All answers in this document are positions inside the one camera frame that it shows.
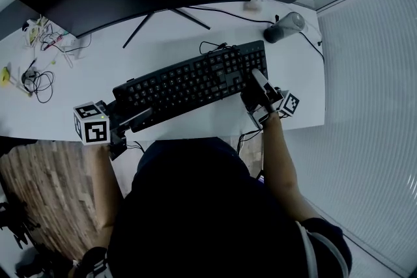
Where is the coiled black earphone cable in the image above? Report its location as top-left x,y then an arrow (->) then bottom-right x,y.
21,58 -> 55,104

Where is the thin black cable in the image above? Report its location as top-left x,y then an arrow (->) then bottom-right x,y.
125,141 -> 146,154
237,128 -> 264,154

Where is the person's left forearm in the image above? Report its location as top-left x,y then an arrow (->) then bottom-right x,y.
93,143 -> 124,229

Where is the dark clear-topped bottle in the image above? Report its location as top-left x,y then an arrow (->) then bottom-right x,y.
263,11 -> 307,44

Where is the person's right forearm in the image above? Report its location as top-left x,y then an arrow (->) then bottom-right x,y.
261,112 -> 322,223

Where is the small yellow object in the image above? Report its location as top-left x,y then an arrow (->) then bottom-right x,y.
0,66 -> 12,87

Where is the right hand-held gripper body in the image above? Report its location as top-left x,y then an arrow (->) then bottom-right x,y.
266,86 -> 301,118

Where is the person's dark clothing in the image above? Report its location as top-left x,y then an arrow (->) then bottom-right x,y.
74,136 -> 352,278

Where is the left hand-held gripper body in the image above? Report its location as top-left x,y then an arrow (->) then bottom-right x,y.
72,99 -> 128,161

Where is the bundle of white cables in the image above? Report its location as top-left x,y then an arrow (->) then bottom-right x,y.
22,14 -> 92,69

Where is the black chair base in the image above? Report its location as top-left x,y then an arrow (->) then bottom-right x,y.
0,200 -> 42,251

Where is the long black desk cable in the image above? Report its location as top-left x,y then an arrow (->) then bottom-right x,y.
188,5 -> 325,63

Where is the small red circuit board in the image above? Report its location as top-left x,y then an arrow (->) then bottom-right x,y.
42,35 -> 65,49

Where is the black keyboard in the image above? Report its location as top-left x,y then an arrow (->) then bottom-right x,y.
112,40 -> 270,133

